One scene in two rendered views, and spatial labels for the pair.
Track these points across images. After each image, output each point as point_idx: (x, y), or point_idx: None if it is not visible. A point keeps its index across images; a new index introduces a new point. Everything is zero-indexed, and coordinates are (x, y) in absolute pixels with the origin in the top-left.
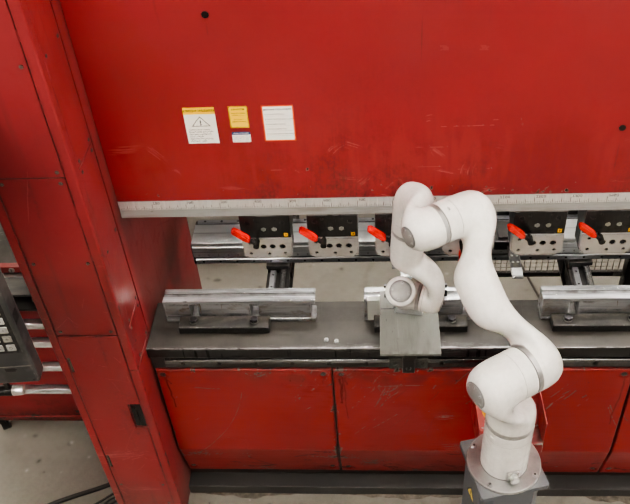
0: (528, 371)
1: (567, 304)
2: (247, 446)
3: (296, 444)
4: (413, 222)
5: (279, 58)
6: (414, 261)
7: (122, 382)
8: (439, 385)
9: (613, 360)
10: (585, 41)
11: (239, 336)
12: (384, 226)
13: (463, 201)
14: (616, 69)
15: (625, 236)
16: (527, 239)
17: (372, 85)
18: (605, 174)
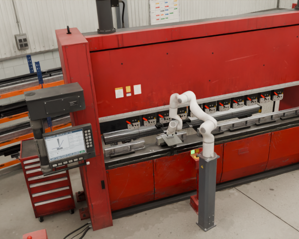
0: (211, 123)
1: None
2: (129, 195)
3: (143, 190)
4: (180, 96)
5: (137, 72)
6: (175, 114)
7: (100, 172)
8: (179, 159)
9: (218, 141)
10: (200, 61)
11: (127, 155)
12: (162, 114)
13: (188, 92)
14: (206, 67)
15: (214, 108)
16: None
17: (158, 77)
18: (208, 92)
